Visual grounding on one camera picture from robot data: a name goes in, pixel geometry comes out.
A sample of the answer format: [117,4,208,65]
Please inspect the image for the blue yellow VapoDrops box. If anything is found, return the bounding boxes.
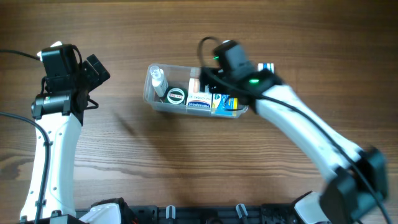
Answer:
[211,93,238,118]

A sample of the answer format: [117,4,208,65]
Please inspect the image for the white Panadol box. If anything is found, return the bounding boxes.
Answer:
[257,63,274,73]

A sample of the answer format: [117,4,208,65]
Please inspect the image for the Hansaplast plaster box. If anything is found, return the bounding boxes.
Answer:
[187,78,213,108]

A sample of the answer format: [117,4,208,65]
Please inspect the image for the green Zam-Buk ointment box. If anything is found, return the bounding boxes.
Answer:
[165,86,188,105]

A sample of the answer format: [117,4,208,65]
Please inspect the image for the white calamine lotion bottle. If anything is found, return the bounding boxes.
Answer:
[149,65,169,98]

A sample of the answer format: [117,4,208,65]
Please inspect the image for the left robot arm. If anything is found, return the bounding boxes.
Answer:
[19,42,110,223]

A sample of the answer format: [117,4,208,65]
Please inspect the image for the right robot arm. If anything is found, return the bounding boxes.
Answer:
[197,40,391,223]

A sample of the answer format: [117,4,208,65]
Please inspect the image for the clear plastic container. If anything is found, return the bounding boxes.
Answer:
[144,63,248,118]

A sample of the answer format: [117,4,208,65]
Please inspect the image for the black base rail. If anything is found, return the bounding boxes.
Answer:
[130,203,303,224]

